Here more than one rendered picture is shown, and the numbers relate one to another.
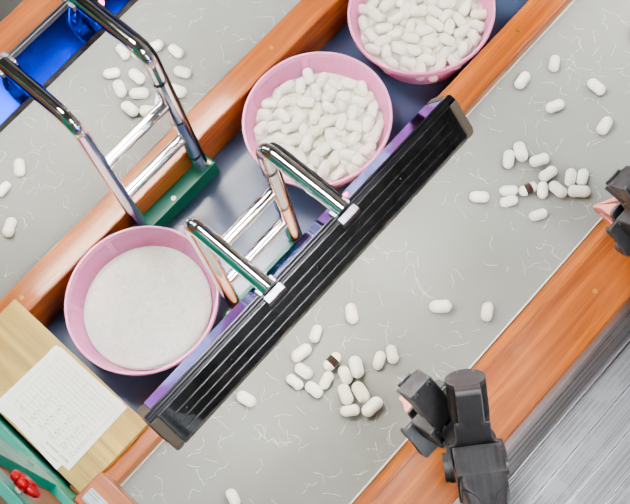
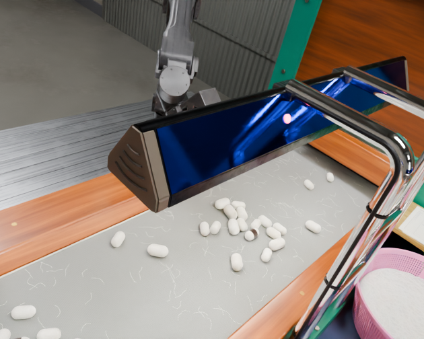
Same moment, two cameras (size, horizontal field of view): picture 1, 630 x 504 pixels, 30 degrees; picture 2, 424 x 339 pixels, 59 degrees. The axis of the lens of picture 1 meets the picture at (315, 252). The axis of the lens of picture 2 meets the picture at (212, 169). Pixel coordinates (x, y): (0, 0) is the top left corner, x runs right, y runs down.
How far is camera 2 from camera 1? 1.69 m
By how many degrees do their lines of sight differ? 76
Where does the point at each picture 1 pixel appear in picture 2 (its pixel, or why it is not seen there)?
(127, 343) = (417, 286)
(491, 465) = (171, 41)
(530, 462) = not seen: hidden behind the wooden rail
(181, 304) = (386, 309)
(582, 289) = (25, 227)
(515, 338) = (103, 210)
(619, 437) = (50, 185)
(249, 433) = (305, 212)
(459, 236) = (120, 313)
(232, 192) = not seen: outside the picture
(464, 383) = (177, 71)
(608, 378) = not seen: hidden behind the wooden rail
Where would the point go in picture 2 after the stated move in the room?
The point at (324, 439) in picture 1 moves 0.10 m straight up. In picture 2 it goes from (254, 199) to (266, 165)
